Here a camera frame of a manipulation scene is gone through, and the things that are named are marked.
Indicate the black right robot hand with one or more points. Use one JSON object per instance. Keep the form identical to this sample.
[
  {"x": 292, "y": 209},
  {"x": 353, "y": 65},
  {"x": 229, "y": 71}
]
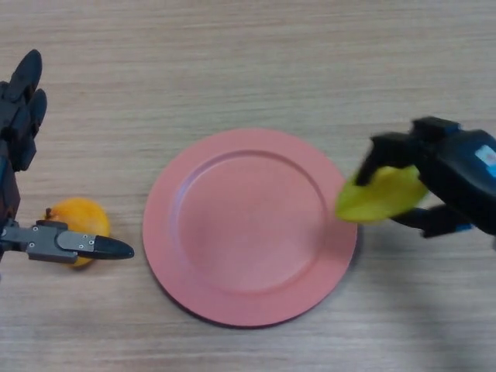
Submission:
[{"x": 461, "y": 174}]

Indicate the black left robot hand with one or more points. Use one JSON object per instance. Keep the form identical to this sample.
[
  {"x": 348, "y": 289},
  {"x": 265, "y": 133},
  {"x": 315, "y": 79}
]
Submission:
[{"x": 21, "y": 124}]

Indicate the yellow starfruit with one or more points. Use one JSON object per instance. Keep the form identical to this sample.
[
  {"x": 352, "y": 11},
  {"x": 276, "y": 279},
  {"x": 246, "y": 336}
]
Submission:
[{"x": 383, "y": 197}]

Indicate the pink round plate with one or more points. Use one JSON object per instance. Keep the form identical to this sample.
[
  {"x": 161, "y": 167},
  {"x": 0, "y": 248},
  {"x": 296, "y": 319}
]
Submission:
[{"x": 248, "y": 232}]

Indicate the orange round fruit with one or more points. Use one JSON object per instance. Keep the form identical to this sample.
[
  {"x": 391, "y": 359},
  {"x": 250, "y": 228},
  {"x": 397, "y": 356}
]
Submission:
[{"x": 81, "y": 215}]

